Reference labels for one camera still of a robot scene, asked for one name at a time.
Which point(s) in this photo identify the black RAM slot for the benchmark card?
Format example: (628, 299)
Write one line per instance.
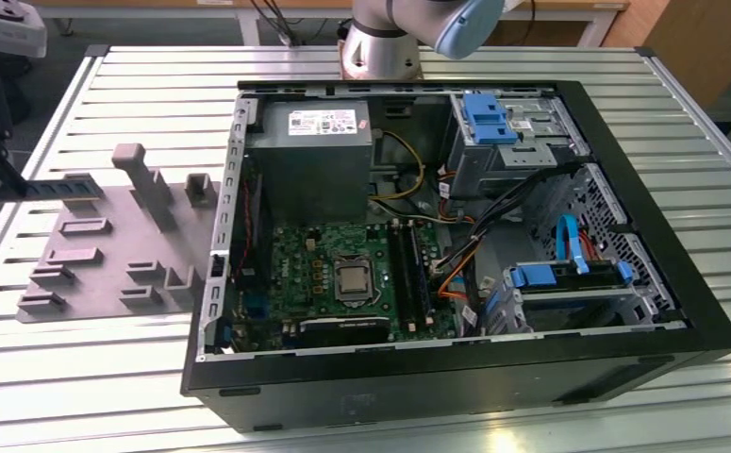
(400, 273)

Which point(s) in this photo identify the grey parts rack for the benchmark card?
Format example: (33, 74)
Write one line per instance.
(119, 222)

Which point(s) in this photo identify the grey power supply unit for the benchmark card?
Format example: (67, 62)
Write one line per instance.
(309, 174)

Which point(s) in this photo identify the green motherboard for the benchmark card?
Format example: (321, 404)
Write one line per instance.
(296, 245)

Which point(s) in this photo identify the silver CPU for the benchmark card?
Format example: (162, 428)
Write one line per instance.
(353, 280)

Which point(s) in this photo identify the CPU socket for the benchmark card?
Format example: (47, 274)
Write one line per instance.
(356, 298)

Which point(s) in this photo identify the black graphics card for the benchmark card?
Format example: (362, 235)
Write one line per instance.
(340, 330)

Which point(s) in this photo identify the blue drive bay latch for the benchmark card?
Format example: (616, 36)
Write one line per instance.
(488, 118)

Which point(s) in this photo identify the metal drive cage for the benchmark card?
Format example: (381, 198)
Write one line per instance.
(529, 156)

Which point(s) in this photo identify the hard disk in blue carrier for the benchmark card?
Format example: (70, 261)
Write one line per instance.
(536, 276)

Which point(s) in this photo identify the black PC case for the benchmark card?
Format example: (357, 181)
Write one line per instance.
(466, 382)

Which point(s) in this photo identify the metal disk bay cage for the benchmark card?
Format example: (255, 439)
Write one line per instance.
(582, 295)

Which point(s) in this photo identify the wooden cabinet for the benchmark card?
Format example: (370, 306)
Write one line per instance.
(705, 47)

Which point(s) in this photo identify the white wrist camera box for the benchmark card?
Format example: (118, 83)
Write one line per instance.
(13, 33)

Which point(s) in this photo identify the wooden desk white frame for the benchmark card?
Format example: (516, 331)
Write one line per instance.
(600, 26)

